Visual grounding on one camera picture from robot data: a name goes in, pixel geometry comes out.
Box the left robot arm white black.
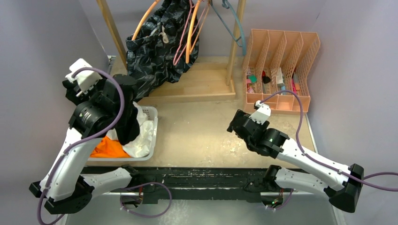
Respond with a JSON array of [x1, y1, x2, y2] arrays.
[[29, 75, 140, 215]]

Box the dark camouflage shorts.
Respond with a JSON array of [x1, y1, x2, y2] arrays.
[[126, 0, 200, 102]]

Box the orange shorts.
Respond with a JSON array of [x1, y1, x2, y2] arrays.
[[90, 136, 130, 158]]

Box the pink plastic file organizer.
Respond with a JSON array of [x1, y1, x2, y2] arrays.
[[242, 29, 321, 115]]

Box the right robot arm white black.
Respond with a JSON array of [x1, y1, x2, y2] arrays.
[[227, 107, 364, 213]]

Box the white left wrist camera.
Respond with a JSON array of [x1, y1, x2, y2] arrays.
[[65, 58, 102, 97]]

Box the grey-blue plastic hanger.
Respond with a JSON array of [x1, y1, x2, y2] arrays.
[[210, 0, 247, 56]]

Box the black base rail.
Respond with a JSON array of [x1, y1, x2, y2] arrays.
[[81, 166, 281, 205]]

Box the white shorts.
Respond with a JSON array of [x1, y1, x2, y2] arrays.
[[106, 102, 155, 158]]

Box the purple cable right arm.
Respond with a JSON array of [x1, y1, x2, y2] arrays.
[[261, 90, 398, 192]]

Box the wooden clothes rack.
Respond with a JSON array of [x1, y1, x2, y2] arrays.
[[96, 0, 246, 105]]

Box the pink thin hanger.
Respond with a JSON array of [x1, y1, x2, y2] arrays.
[[173, 0, 194, 66]]

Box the white plastic basket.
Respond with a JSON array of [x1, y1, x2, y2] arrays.
[[87, 105, 159, 162]]

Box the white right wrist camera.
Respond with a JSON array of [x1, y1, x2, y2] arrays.
[[249, 100, 271, 125]]

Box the green small item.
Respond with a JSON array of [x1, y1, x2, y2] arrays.
[[247, 75, 257, 83]]

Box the orange hanger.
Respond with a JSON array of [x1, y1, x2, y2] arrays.
[[185, 0, 211, 64], [131, 0, 160, 40]]

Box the black shorts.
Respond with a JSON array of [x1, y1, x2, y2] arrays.
[[115, 84, 140, 145]]

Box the pink small bottle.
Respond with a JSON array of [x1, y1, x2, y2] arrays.
[[246, 79, 255, 93]]

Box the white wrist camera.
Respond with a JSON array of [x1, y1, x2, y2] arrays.
[[65, 58, 102, 97], [249, 100, 271, 125]]

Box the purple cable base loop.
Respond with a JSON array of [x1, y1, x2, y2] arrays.
[[119, 181, 173, 218]]

